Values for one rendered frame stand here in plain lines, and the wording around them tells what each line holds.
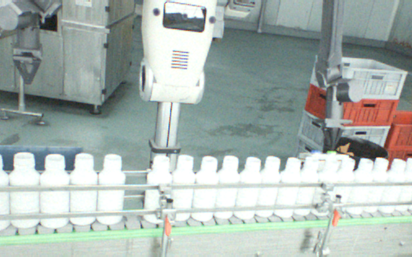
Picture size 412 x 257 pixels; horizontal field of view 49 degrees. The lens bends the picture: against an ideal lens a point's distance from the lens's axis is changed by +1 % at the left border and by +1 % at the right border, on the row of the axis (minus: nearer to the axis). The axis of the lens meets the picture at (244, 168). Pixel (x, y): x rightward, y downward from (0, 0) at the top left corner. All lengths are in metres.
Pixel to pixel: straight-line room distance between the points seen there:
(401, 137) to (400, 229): 2.60
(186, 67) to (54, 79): 3.34
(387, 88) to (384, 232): 2.31
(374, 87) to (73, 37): 2.81
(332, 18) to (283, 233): 0.62
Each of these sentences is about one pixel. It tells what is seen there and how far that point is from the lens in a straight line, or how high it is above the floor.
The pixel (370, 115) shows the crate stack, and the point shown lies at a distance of 3.65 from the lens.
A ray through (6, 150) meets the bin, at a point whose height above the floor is 0.93.
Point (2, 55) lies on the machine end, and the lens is 5.00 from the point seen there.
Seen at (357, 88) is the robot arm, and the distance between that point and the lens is 1.42.
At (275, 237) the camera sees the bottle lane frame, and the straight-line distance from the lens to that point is 1.25.
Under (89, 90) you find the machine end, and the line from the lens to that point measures 4.80.
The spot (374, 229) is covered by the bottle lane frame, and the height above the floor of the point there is 0.96.
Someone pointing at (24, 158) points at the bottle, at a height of 1.15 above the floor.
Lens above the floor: 1.60
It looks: 23 degrees down
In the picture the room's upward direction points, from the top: 11 degrees clockwise
